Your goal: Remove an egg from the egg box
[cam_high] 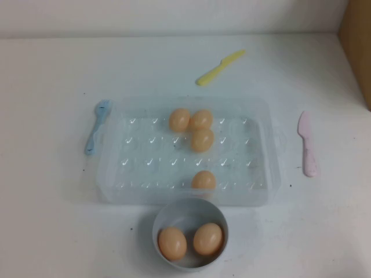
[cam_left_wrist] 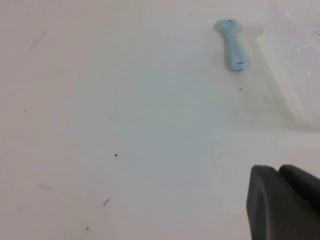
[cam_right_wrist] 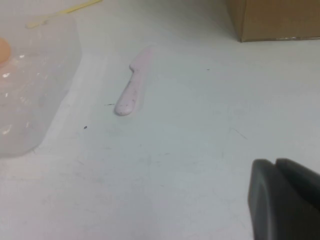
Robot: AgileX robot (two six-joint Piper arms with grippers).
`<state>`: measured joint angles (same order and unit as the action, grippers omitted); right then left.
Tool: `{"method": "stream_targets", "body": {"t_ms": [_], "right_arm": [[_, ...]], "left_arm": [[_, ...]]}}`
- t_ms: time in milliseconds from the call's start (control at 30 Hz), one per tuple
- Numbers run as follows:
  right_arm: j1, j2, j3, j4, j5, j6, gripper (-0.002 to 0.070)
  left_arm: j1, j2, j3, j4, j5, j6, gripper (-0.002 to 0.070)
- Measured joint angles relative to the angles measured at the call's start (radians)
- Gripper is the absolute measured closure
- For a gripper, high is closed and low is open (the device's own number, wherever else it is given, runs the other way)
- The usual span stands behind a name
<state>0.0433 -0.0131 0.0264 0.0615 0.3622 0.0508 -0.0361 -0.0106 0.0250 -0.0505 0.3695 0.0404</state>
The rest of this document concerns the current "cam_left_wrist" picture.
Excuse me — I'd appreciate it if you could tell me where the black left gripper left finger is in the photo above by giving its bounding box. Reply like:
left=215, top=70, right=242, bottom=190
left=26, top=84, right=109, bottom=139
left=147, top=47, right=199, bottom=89
left=246, top=164, right=320, bottom=240

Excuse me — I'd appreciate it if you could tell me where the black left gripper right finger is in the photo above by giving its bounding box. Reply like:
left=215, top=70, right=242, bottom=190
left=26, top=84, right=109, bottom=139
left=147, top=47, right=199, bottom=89
left=278, top=164, right=320, bottom=215

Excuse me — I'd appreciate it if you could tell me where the clear plastic egg box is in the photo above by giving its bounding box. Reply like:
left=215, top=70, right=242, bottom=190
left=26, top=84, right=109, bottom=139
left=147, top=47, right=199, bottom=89
left=234, top=0, right=320, bottom=131

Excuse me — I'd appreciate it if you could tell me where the light blue plastic knife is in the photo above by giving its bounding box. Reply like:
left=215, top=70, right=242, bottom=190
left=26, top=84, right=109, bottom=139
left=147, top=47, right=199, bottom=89
left=214, top=18, right=251, bottom=73

